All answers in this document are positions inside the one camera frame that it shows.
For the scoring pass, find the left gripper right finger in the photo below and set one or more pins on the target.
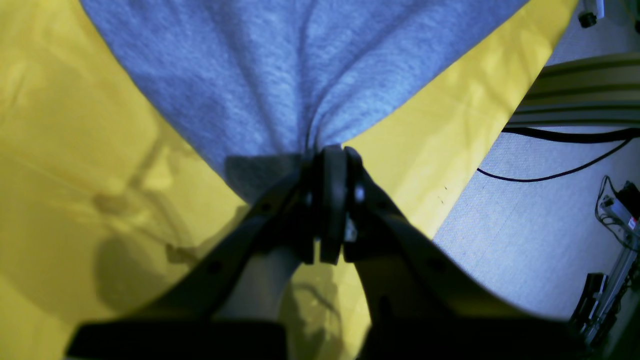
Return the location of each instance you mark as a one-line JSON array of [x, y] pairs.
[[421, 304]]

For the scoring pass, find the aluminium frame rail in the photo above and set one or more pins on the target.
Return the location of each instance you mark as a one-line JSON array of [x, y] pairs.
[[596, 91]]

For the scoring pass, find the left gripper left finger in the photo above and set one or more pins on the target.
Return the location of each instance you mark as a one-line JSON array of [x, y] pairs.
[[227, 307]]

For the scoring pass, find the grey t-shirt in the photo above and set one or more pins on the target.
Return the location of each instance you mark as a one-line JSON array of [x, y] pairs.
[[252, 85]]

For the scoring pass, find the yellow table cloth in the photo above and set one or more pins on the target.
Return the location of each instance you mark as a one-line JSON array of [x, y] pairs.
[[104, 206]]

